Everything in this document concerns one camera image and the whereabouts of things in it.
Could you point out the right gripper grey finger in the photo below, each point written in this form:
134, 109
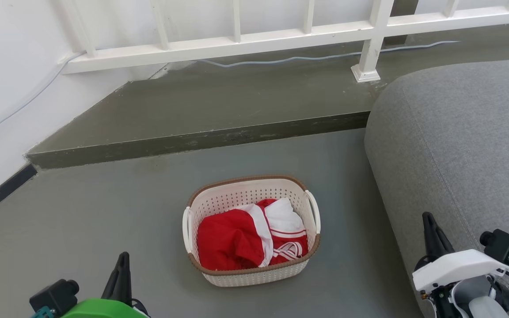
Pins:
438, 238

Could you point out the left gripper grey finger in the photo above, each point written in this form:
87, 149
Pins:
121, 282

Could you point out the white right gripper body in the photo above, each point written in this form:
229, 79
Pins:
457, 267

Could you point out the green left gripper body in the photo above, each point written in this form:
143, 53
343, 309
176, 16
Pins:
100, 310

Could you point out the white perforated plastic laundry basket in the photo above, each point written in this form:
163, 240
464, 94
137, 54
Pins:
245, 194

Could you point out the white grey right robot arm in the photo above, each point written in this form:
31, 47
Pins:
484, 307

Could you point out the red and white garment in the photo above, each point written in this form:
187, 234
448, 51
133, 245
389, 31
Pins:
228, 238

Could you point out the grey fabric sofa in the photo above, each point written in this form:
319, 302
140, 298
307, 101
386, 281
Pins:
457, 145

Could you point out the black baseboard strip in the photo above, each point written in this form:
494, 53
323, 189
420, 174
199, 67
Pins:
2, 192

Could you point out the white wooden railing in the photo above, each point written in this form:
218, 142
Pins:
371, 53

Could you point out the grey raised concrete step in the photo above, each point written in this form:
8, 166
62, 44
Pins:
237, 106

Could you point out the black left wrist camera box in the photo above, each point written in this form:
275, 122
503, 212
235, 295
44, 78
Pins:
53, 296

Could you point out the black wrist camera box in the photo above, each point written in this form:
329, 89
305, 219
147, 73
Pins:
53, 296
504, 247

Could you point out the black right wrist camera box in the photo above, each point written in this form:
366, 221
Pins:
504, 247

